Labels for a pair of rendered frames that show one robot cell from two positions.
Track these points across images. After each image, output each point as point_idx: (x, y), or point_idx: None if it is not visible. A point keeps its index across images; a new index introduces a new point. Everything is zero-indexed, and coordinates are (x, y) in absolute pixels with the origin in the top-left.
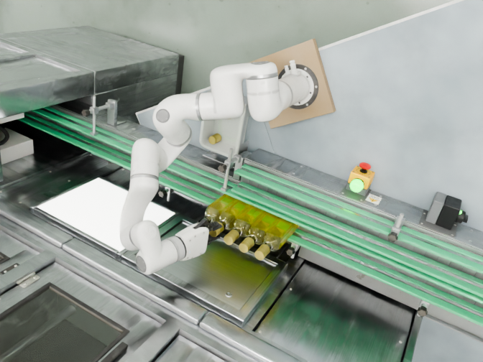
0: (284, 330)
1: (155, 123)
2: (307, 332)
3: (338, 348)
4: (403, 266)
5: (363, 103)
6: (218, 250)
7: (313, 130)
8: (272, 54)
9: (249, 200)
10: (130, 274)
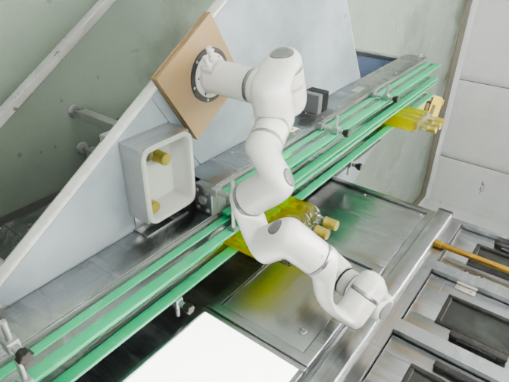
0: (373, 250)
1: (289, 192)
2: (370, 238)
3: (382, 225)
4: (341, 151)
5: (252, 55)
6: (279, 276)
7: (224, 111)
8: (179, 52)
9: None
10: (338, 357)
